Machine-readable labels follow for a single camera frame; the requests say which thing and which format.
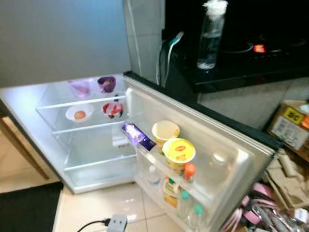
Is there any glass fridge shelf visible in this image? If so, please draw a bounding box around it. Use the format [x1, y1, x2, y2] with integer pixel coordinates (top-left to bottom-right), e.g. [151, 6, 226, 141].
[53, 128, 138, 171]
[38, 104, 130, 133]
[36, 82, 127, 109]

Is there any silver fridge cabinet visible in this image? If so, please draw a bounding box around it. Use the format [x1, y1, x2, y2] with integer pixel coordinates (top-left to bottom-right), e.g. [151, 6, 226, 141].
[0, 0, 167, 195]

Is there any cardboard box yellow label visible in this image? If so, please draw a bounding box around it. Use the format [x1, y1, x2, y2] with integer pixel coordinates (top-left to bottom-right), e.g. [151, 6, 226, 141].
[268, 100, 309, 160]

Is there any brown pulp packing tray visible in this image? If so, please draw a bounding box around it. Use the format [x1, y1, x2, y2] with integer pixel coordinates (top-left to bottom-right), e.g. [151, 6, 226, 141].
[266, 147, 309, 208]

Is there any black induction cooktop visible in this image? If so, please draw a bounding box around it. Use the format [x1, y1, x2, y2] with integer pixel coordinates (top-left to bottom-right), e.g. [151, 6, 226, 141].
[220, 34, 309, 66]

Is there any black top kitchen counter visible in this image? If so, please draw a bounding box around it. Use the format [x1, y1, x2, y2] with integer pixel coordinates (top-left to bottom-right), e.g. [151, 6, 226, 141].
[162, 0, 309, 131]

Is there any pink hanger bundle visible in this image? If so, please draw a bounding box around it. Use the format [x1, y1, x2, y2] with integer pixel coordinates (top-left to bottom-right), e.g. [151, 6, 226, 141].
[227, 183, 309, 232]

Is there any tall clear bottle white cap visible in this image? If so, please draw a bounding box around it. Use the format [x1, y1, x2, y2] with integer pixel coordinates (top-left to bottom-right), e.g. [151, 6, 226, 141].
[197, 0, 228, 71]

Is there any orange cap bottle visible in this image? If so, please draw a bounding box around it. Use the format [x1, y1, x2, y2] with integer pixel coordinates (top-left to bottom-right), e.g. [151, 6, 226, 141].
[183, 162, 197, 184]

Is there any yellow lid noodle cup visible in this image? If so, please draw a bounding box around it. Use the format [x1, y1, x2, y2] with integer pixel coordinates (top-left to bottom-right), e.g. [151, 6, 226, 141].
[162, 138, 197, 174]

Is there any cream paper cup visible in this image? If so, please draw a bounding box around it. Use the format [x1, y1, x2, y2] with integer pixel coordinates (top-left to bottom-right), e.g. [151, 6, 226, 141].
[152, 120, 181, 154]

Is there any clear bottle teal cap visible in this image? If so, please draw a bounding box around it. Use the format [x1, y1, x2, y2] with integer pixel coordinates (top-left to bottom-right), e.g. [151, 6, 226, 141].
[192, 204, 206, 232]
[180, 190, 192, 220]

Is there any yellow green drink carton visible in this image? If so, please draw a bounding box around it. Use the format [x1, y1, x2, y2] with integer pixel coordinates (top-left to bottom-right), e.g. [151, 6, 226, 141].
[163, 176, 182, 208]

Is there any small clear plastic bottle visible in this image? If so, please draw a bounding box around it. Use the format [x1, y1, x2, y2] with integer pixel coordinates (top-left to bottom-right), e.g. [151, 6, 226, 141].
[146, 164, 161, 187]

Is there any purple snack packet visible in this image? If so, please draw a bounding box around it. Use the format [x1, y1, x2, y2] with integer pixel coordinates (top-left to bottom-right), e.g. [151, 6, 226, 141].
[121, 122, 156, 151]

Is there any red white bowl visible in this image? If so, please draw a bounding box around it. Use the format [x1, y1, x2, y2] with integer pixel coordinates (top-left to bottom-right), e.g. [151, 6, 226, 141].
[102, 101, 125, 119]

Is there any purple bowl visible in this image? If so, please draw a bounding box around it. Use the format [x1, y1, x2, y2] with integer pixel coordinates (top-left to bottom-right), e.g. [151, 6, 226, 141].
[97, 76, 117, 94]

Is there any translucent pink cup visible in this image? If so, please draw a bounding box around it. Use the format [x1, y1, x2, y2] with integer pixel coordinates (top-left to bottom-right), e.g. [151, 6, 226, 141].
[68, 80, 92, 99]

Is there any silver freezer door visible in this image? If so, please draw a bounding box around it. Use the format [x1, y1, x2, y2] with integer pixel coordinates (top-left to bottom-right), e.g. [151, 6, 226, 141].
[0, 0, 132, 88]

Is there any black floor mat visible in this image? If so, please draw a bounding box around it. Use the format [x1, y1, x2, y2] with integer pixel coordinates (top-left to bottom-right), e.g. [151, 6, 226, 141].
[0, 181, 63, 232]

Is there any grey cable loop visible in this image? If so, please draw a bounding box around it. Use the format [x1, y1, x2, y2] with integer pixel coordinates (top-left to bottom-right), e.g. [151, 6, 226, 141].
[155, 31, 185, 87]

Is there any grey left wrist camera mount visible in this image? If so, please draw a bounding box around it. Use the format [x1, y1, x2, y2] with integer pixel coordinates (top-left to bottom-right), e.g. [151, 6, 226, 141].
[107, 215, 128, 232]

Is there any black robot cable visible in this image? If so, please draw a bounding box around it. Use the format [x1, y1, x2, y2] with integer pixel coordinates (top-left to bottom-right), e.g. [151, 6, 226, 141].
[76, 218, 112, 232]

